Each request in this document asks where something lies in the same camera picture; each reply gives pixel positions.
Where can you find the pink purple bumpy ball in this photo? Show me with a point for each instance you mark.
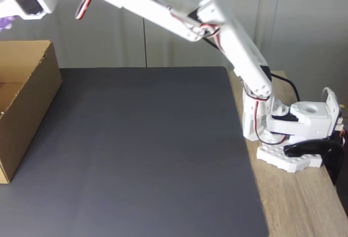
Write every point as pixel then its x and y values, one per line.
pixel 4 25

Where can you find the brown cardboard box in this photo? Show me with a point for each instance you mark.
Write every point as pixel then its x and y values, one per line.
pixel 35 106

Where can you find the white panelled wardrobe front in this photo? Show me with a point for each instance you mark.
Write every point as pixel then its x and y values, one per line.
pixel 108 44

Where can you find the black table mat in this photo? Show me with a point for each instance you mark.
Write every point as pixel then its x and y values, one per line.
pixel 122 152

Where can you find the black table clamp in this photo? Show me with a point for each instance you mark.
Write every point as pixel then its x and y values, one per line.
pixel 330 154

